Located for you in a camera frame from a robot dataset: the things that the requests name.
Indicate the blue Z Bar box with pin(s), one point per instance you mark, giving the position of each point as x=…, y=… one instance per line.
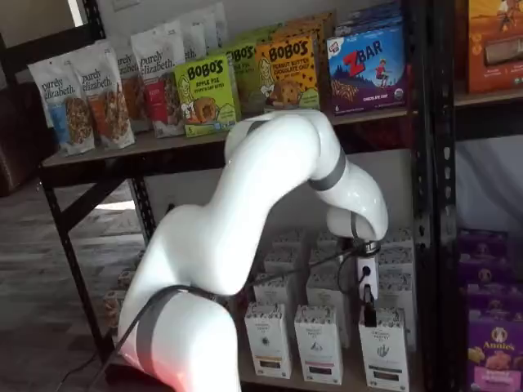
x=367, y=18
x=367, y=69

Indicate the green Bobo's apple pie box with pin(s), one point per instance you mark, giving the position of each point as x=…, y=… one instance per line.
x=206, y=96
x=246, y=81

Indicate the yellow Bobo's peanut butter box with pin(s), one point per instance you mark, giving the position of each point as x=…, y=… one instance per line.
x=323, y=61
x=312, y=19
x=288, y=73

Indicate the purely elizabeth red granola bag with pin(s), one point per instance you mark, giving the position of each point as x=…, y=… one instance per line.
x=159, y=81

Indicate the black metal shelving rack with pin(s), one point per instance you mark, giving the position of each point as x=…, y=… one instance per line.
x=444, y=204
x=81, y=173

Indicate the white yellow-strip tea box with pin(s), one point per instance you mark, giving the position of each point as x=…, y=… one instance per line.
x=267, y=339
x=274, y=294
x=288, y=239
x=282, y=261

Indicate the purely elizabeth orange granola bag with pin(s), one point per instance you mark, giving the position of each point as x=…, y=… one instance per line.
x=130, y=77
x=107, y=102

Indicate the white pink-strip tea box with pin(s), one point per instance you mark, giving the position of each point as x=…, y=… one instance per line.
x=318, y=347
x=323, y=259
x=327, y=239
x=327, y=290

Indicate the black metal frame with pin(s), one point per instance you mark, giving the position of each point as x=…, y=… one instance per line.
x=92, y=20

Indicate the purely elizabeth blue granola bag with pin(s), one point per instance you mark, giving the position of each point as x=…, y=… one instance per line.
x=61, y=106

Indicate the orange snack box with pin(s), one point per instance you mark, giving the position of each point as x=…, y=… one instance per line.
x=494, y=41

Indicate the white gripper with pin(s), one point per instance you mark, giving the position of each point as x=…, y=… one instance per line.
x=366, y=271

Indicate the purple Annie's snack box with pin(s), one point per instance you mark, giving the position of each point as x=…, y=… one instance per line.
x=494, y=300
x=482, y=245
x=490, y=273
x=496, y=355

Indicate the dark brown couch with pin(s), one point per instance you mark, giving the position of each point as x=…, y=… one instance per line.
x=20, y=143

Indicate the purely elizabeth white granola bag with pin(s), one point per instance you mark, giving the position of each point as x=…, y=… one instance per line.
x=197, y=36
x=220, y=22

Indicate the white green-strip tea box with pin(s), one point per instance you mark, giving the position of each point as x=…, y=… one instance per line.
x=397, y=294
x=395, y=261
x=399, y=239
x=386, y=355

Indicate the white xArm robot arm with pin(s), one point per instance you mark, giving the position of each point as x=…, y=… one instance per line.
x=245, y=183

